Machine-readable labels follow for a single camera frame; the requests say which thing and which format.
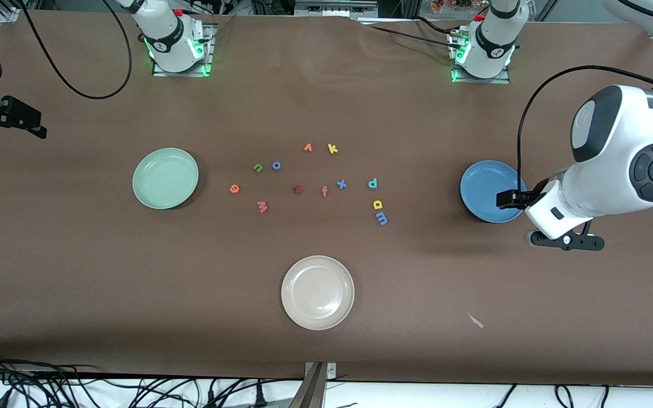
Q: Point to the grey metal background device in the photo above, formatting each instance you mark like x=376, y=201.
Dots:
x=332, y=8

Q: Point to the beige plate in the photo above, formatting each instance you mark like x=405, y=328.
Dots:
x=318, y=293

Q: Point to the brown table cover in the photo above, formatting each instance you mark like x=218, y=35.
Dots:
x=77, y=272

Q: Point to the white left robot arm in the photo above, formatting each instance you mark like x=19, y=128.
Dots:
x=615, y=147

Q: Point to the blue plate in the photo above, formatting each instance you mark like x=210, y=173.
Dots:
x=482, y=190

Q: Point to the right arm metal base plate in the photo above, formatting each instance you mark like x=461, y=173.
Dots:
x=182, y=74

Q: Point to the pink red foam letter w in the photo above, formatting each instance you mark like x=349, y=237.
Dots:
x=262, y=207

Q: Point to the orange background items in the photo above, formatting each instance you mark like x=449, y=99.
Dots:
x=445, y=5

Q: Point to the metal table edge bracket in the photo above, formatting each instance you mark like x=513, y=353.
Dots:
x=315, y=391

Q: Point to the blue foam letter m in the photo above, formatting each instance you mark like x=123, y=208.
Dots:
x=382, y=219

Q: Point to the small white tape scrap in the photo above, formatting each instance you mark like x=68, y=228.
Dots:
x=476, y=322

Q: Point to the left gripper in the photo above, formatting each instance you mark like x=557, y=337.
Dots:
x=534, y=195

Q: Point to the pale green plate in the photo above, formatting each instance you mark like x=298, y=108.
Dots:
x=165, y=178

